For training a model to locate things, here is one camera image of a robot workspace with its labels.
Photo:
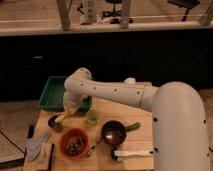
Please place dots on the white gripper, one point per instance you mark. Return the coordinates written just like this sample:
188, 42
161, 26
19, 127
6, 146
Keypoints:
71, 102

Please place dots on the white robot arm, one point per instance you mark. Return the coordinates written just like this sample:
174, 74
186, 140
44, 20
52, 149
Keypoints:
180, 135

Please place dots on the green plastic cup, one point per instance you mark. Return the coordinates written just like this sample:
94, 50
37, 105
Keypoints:
92, 117

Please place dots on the small metal cup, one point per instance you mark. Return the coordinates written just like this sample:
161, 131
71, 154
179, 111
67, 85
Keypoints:
57, 127

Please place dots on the green plastic tray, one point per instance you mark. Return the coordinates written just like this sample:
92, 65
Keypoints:
52, 96

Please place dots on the orange bowl with contents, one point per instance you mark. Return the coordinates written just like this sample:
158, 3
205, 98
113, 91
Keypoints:
74, 144

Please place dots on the dark brown bowl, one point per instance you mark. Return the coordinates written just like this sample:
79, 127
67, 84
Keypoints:
113, 133

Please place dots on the grey folded cloth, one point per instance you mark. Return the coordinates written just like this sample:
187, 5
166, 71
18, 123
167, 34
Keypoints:
33, 146

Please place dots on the white object on table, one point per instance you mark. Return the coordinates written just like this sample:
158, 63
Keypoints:
130, 81

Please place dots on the green cucumber toy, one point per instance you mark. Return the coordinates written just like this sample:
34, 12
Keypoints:
133, 127

